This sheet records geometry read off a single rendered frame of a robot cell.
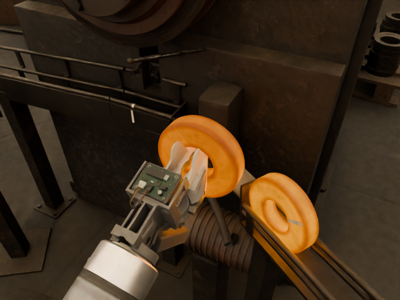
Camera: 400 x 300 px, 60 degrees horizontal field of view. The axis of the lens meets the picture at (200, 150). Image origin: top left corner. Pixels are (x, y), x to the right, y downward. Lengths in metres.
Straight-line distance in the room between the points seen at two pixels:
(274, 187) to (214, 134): 0.17
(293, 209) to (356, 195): 1.19
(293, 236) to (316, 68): 0.36
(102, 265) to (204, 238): 0.45
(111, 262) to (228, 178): 0.23
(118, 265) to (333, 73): 0.57
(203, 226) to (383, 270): 0.89
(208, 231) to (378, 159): 1.34
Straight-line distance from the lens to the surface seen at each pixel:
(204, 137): 0.54
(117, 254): 0.46
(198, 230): 0.88
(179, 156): 0.56
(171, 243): 0.56
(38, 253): 1.58
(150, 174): 0.49
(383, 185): 1.90
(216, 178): 0.58
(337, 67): 0.82
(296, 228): 0.65
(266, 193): 0.66
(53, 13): 1.15
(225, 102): 0.79
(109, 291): 0.46
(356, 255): 1.58
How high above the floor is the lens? 1.23
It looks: 41 degrees down
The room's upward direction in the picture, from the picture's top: straight up
